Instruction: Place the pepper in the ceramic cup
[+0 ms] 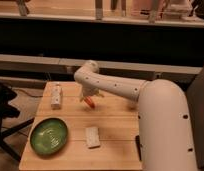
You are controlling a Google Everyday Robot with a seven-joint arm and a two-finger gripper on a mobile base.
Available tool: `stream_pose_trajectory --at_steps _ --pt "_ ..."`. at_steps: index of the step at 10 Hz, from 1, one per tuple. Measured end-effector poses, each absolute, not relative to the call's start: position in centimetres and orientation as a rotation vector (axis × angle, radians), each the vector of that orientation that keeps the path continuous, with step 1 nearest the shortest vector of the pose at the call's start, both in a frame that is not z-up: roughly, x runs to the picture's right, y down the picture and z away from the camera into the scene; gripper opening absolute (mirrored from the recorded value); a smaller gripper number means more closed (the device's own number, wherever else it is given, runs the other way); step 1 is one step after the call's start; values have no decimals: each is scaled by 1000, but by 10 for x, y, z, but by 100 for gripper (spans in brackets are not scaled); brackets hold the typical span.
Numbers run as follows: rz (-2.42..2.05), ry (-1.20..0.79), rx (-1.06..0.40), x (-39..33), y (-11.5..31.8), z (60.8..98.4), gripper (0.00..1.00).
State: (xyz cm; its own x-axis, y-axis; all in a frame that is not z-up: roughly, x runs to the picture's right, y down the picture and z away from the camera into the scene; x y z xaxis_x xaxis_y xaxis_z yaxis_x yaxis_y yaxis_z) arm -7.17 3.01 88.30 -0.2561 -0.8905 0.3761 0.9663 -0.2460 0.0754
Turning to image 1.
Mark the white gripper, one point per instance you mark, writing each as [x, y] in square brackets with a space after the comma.
[87, 92]

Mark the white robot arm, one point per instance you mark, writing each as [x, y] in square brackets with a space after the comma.
[165, 132]

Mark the green ceramic bowl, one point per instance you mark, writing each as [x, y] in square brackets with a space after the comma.
[49, 136]

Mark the white bottle lying down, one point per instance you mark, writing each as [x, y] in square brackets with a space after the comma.
[56, 96]

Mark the white rectangular sponge block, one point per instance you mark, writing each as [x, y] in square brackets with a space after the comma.
[92, 137]

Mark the black remote control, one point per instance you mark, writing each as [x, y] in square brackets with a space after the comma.
[138, 145]

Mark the black office chair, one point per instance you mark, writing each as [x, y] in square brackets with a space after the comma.
[8, 111]

